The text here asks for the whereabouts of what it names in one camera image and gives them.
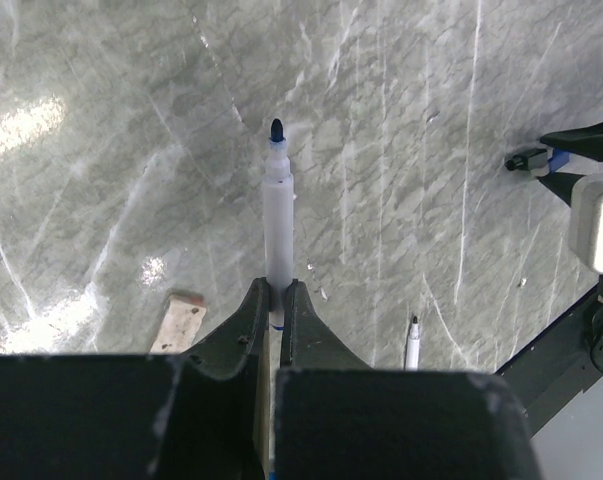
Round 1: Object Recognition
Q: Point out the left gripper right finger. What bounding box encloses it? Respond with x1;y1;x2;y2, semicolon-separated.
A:
274;281;541;479

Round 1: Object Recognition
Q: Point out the black base bar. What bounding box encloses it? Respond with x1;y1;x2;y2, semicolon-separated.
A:
496;288;603;433

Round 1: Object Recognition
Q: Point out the small black cap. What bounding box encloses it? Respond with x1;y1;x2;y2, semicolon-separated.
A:
504;148;549;172

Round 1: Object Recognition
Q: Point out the small grey eraser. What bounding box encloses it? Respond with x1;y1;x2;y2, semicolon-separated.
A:
150;290;207;354

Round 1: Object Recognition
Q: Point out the small blue cap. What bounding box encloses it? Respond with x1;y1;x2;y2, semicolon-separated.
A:
531;149;570;178

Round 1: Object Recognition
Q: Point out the white marker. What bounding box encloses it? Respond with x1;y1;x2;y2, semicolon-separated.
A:
404;315;421;370

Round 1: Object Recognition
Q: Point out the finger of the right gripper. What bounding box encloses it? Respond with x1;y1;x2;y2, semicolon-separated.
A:
540;122;603;163
537;172;583;205

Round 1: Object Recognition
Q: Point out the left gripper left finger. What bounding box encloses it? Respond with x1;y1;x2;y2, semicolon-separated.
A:
0;278;270;479

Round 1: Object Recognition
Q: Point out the short blue pen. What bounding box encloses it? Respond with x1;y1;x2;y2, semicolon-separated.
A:
262;118;294;332

